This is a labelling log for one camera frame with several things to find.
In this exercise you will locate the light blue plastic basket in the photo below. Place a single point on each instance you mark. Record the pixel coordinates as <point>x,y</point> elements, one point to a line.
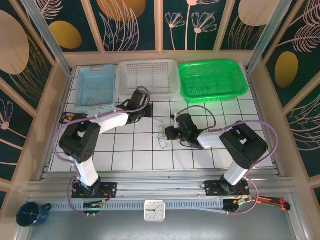
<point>95,75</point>

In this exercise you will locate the white square clock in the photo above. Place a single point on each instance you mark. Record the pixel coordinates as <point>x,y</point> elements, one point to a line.
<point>154,210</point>

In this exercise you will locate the small black controller board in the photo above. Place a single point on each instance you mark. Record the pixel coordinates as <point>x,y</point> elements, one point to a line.
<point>93,205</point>
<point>231,206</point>

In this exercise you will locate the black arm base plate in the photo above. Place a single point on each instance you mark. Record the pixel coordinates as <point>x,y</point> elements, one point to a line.
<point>110,188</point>
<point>212,187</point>

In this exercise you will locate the small black frame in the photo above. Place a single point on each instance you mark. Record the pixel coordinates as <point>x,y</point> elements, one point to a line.
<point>68,117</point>

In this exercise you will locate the orange black utility knife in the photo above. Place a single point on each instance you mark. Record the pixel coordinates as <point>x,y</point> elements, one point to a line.
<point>273,201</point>

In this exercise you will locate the white plastic basket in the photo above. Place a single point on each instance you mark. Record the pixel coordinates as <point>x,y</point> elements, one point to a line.
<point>150,75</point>

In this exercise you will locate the dark blue mug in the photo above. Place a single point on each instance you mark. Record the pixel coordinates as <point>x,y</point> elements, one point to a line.
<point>28,215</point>

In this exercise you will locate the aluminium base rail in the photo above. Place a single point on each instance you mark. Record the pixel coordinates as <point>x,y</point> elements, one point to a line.
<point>162,186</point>

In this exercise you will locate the green plastic basket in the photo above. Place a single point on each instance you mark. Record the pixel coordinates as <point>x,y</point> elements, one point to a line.
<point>225,67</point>

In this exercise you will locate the aluminium corner post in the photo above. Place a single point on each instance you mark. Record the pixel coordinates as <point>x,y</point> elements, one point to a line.
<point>47,35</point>
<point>266,35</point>

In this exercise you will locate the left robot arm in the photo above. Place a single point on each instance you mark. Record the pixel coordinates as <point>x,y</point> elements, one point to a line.
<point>82,140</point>

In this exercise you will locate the aluminium table side rail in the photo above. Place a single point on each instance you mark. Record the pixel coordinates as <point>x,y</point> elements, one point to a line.
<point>65,95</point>
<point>257,100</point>

